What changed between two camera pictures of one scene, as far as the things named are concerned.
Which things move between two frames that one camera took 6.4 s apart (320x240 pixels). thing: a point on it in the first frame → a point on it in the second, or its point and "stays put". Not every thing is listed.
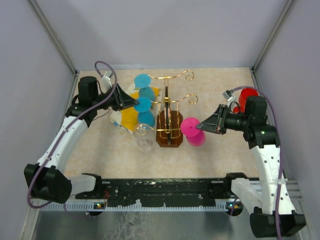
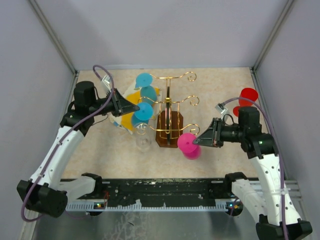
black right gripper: x=216 y=123 → x=211 y=137
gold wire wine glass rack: x=169 y=128 stays put
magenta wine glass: x=195 y=137 → x=189 y=150
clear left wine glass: x=144 y=140 stays put
